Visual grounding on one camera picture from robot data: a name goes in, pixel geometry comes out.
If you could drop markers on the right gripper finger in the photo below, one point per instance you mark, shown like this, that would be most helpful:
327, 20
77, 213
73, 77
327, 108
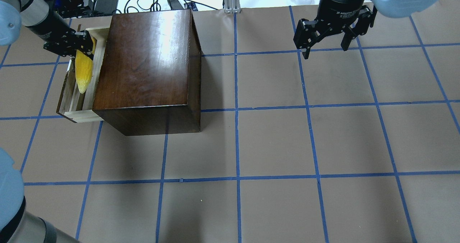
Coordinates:
306, 35
366, 18

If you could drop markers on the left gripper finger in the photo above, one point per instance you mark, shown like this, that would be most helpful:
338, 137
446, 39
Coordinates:
85, 43

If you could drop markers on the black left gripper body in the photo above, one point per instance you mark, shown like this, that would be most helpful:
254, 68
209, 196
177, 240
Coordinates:
51, 24

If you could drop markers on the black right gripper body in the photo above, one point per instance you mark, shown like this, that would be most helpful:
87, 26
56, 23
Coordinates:
338, 8

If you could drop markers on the yellow corn cob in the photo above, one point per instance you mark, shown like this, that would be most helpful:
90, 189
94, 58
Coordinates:
83, 71

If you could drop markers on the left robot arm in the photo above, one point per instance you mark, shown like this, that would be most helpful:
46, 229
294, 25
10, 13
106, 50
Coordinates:
17, 224

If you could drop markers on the dark wooden drawer cabinet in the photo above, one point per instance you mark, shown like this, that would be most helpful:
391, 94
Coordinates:
150, 78

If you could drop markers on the black power adapter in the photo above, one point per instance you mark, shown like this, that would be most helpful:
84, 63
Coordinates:
105, 7

